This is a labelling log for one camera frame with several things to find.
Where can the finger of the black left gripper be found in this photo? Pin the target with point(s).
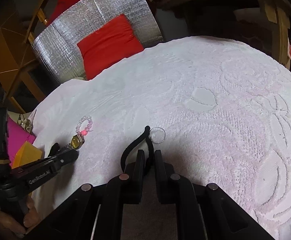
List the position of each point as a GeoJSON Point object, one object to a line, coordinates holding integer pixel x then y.
{"type": "Point", "coordinates": [62, 158]}

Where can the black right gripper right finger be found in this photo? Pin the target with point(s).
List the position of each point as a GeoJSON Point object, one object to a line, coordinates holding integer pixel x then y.
{"type": "Point", "coordinates": [171, 188]}

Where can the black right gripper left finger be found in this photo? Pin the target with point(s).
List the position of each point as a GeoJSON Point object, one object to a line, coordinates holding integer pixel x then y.
{"type": "Point", "coordinates": [127, 187]}

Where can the gold face metal wristwatch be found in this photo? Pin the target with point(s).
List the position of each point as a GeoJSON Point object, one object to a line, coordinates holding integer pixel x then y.
{"type": "Point", "coordinates": [76, 142]}

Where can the person left hand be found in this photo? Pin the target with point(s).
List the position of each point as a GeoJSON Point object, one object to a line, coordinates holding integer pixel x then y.
{"type": "Point", "coordinates": [10, 228]}

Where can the orange cardboard box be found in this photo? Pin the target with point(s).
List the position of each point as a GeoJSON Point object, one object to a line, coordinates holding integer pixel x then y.
{"type": "Point", "coordinates": [26, 154]}

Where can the magenta pillow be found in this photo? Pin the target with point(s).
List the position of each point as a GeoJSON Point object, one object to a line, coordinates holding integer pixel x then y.
{"type": "Point", "coordinates": [17, 136]}

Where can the crumpled beige cloth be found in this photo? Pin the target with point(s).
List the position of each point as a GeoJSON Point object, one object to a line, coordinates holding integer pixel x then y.
{"type": "Point", "coordinates": [26, 124]}

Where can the wooden chair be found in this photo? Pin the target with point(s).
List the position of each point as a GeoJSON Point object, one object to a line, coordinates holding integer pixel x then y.
{"type": "Point", "coordinates": [32, 83]}

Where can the white embossed bedspread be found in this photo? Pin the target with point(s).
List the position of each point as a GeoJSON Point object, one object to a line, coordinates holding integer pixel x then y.
{"type": "Point", "coordinates": [220, 110]}

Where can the red square cushion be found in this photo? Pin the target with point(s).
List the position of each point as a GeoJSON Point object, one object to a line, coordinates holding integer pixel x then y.
{"type": "Point", "coordinates": [108, 45]}

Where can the wooden table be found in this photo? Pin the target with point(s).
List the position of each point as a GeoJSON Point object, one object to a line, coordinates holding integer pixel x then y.
{"type": "Point", "coordinates": [273, 17]}

